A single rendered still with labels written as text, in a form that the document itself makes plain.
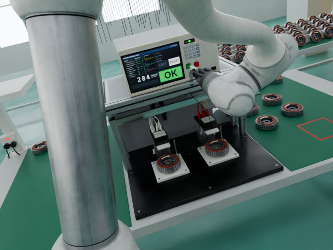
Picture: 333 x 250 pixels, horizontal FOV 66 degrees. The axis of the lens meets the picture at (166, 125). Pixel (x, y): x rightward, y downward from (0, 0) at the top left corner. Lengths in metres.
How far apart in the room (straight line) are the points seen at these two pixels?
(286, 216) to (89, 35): 1.81
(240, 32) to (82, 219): 0.47
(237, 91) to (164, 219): 0.56
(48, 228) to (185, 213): 0.57
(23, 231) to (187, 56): 1.02
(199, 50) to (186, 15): 0.72
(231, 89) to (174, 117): 0.67
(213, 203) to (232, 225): 0.89
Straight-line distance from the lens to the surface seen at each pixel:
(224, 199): 1.07
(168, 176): 1.15
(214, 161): 1.19
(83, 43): 0.41
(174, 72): 1.16
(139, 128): 1.36
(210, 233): 1.91
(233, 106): 0.73
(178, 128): 1.41
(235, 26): 0.58
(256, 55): 0.76
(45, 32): 0.41
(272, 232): 1.92
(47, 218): 1.28
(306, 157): 1.27
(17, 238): 1.28
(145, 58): 1.12
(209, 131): 1.21
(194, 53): 1.17
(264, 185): 1.12
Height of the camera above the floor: 1.51
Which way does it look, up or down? 28 degrees down
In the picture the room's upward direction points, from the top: 13 degrees counter-clockwise
